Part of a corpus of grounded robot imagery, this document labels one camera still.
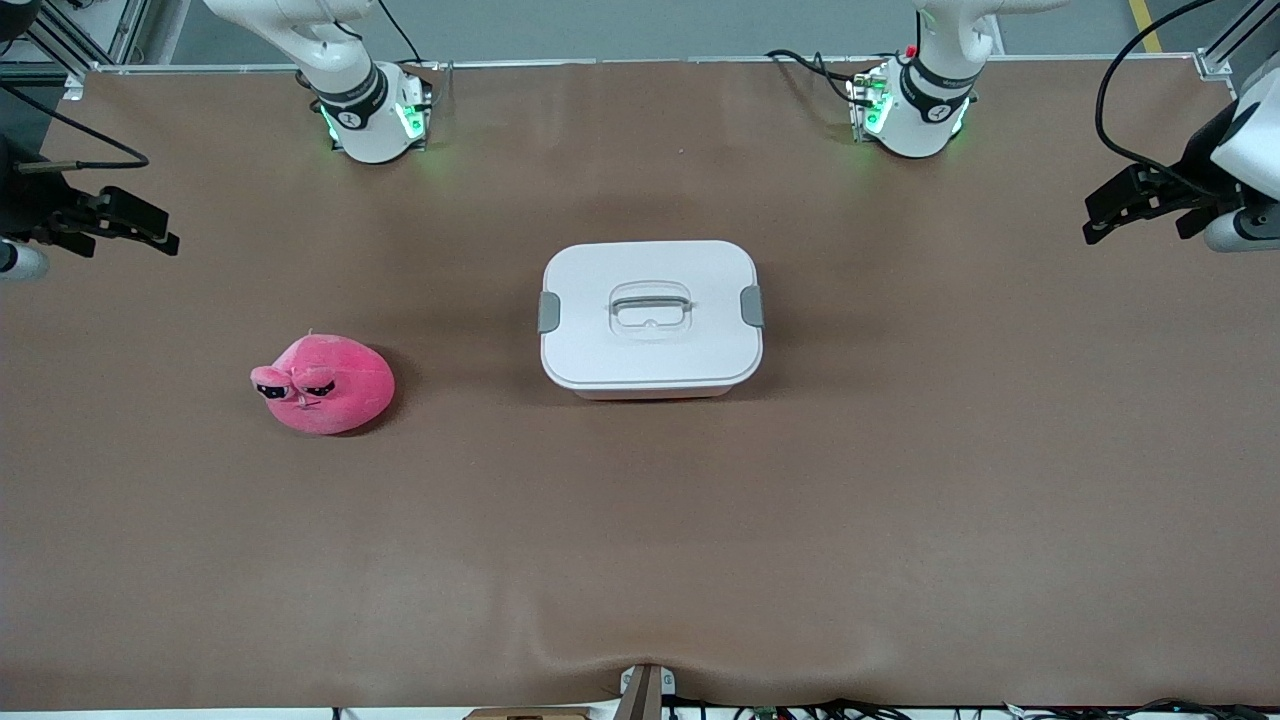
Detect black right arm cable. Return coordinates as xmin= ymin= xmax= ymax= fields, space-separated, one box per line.
xmin=0 ymin=82 xmax=151 ymax=174

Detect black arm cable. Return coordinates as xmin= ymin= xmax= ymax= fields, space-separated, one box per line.
xmin=0 ymin=82 xmax=151 ymax=174
xmin=1094 ymin=0 xmax=1227 ymax=201

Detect brown table mat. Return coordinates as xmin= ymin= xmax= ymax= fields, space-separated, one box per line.
xmin=0 ymin=58 xmax=1280 ymax=712

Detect pink plastic box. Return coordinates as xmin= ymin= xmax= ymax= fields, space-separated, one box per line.
xmin=573 ymin=384 xmax=738 ymax=402

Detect pink plush toy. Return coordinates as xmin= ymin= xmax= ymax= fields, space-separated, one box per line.
xmin=249 ymin=329 xmax=396 ymax=437

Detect black left base cables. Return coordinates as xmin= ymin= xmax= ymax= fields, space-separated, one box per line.
xmin=764 ymin=47 xmax=883 ymax=109

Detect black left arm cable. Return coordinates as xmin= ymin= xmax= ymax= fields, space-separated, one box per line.
xmin=1094 ymin=0 xmax=1227 ymax=201

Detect white box lid grey clasps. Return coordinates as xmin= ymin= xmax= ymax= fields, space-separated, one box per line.
xmin=537 ymin=240 xmax=766 ymax=392

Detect aluminium frame profile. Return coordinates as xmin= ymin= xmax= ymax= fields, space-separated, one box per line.
xmin=0 ymin=0 xmax=151 ymax=101
xmin=1195 ymin=0 xmax=1280 ymax=83

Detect black right base cable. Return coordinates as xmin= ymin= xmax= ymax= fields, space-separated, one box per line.
xmin=374 ymin=0 xmax=429 ymax=67

